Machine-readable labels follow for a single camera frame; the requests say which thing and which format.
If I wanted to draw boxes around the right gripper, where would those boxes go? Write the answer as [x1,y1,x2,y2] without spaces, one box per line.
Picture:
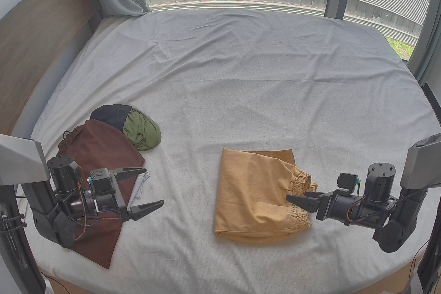
[286,191,359,223]

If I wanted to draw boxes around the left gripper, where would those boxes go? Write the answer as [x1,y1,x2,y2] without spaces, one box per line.
[83,167,165,223]

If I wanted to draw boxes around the tan shorts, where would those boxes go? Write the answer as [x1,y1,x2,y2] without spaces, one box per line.
[213,147,319,246]

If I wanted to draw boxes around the bed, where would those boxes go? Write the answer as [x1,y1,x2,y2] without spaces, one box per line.
[0,0,436,294]

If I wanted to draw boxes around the white garment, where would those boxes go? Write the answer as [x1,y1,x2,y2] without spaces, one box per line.
[128,171,151,206]

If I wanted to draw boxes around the brown garment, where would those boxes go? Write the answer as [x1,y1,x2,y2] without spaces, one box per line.
[59,119,146,270]

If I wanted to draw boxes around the green garment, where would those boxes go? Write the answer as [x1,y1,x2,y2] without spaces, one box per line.
[122,108,162,151]

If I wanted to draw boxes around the black garment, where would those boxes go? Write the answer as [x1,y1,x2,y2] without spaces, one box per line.
[90,104,133,132]

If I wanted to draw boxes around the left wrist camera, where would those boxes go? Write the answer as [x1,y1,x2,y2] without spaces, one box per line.
[88,168,116,195]

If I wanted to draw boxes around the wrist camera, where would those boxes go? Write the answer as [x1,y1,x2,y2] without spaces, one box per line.
[88,168,116,195]
[337,173,359,197]

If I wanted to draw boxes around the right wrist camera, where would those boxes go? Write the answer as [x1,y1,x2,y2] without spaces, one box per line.
[337,173,359,197]

